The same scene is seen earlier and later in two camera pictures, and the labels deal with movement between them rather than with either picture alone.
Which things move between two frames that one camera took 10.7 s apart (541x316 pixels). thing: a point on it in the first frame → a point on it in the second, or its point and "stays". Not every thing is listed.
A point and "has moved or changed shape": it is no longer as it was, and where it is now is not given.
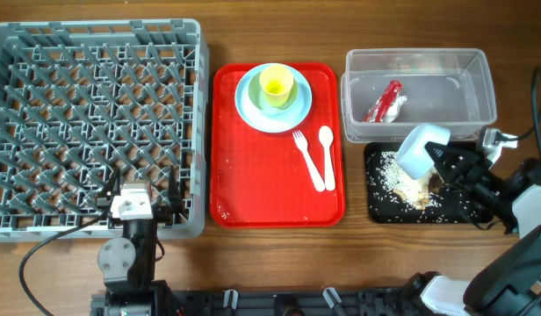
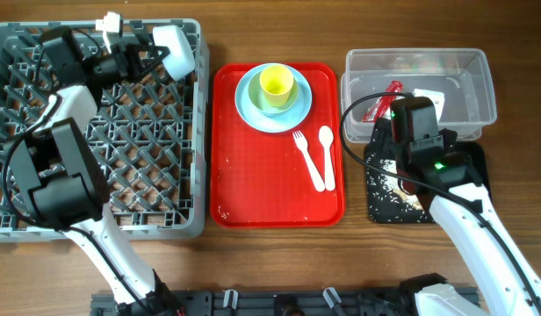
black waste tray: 394,196 stays
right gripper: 463,171 → 447,140
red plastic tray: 291,178 stays
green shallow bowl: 256,95 stays
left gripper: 175,206 → 131,66
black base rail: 282,302 stays
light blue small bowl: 413,159 has moved or changed shape
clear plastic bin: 385,90 stays
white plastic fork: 301,141 stays
